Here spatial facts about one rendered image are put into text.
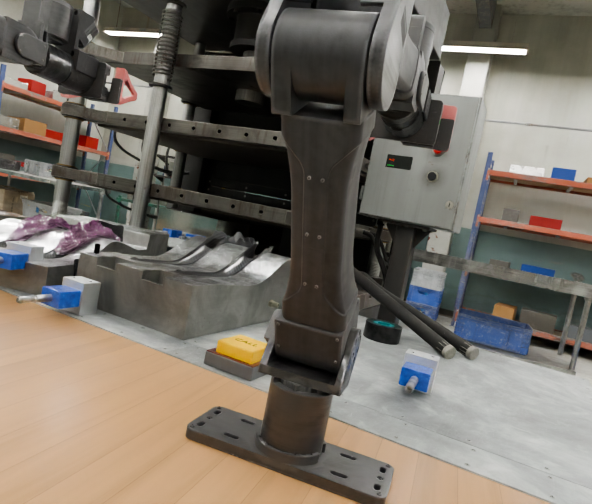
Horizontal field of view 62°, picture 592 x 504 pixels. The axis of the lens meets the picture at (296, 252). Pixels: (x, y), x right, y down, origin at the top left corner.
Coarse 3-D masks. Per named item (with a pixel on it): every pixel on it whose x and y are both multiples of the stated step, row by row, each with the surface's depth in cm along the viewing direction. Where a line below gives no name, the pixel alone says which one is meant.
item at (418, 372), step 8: (408, 352) 77; (416, 352) 78; (408, 360) 77; (416, 360) 76; (424, 360) 76; (432, 360) 75; (408, 368) 73; (416, 368) 74; (424, 368) 74; (432, 368) 75; (400, 376) 73; (408, 376) 73; (416, 376) 72; (424, 376) 72; (432, 376) 75; (400, 384) 73; (408, 384) 68; (416, 384) 71; (424, 384) 72; (432, 384) 75; (408, 392) 67; (424, 392) 76
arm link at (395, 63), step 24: (288, 0) 34; (312, 0) 34; (336, 0) 38; (360, 0) 38; (384, 0) 32; (408, 0) 34; (264, 24) 33; (384, 24) 31; (408, 24) 36; (264, 48) 33; (384, 48) 31; (408, 48) 49; (264, 72) 34; (384, 72) 32; (408, 72) 51; (384, 96) 33; (408, 96) 53
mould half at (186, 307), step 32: (96, 256) 87; (128, 256) 94; (160, 256) 107; (224, 256) 107; (128, 288) 84; (160, 288) 81; (192, 288) 78; (224, 288) 86; (256, 288) 96; (160, 320) 80; (192, 320) 79; (224, 320) 88; (256, 320) 99
